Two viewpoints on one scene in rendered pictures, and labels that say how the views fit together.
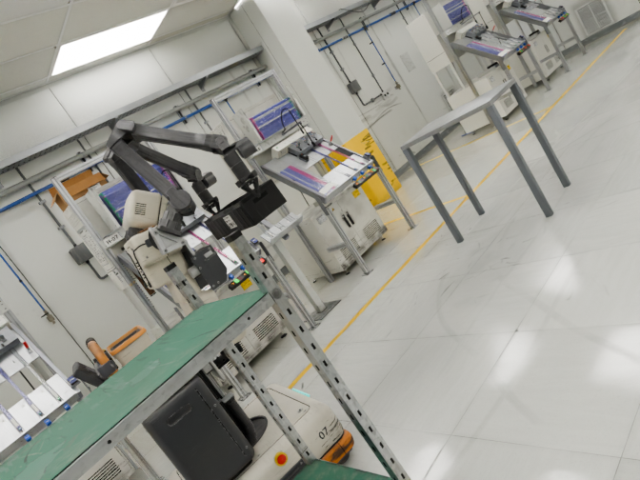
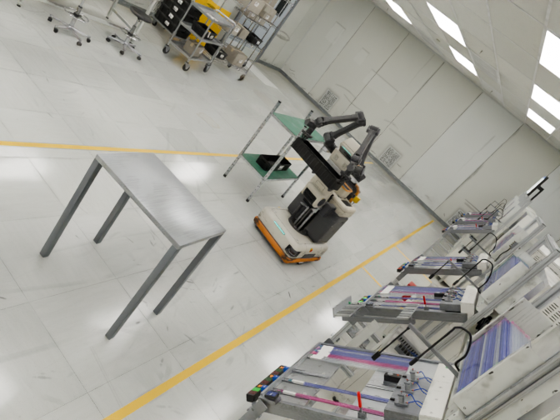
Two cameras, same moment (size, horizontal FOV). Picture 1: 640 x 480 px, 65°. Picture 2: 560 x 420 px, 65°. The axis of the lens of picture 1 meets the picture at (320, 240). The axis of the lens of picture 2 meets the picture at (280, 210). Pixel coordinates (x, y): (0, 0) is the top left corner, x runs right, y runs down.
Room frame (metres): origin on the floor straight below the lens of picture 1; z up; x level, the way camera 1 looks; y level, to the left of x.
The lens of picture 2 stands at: (5.41, -2.04, 2.08)
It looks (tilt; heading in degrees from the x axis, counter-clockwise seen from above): 22 degrees down; 144
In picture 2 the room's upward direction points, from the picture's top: 40 degrees clockwise
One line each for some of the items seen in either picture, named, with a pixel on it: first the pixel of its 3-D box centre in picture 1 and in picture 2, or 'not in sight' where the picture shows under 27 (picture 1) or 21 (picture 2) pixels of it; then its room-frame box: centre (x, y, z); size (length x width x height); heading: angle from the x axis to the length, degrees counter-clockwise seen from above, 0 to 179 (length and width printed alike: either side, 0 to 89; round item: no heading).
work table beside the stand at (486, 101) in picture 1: (484, 165); (132, 242); (3.31, -1.20, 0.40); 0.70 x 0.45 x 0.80; 41
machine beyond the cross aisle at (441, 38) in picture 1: (466, 57); not in sight; (6.86, -2.99, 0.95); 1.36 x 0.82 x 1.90; 36
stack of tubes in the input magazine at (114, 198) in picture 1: (139, 193); (507, 279); (3.85, 0.93, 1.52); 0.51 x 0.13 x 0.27; 126
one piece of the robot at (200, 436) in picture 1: (179, 400); (321, 206); (1.99, 0.84, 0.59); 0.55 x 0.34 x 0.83; 25
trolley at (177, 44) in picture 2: not in sight; (200, 37); (-2.28, -0.01, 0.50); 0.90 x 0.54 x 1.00; 140
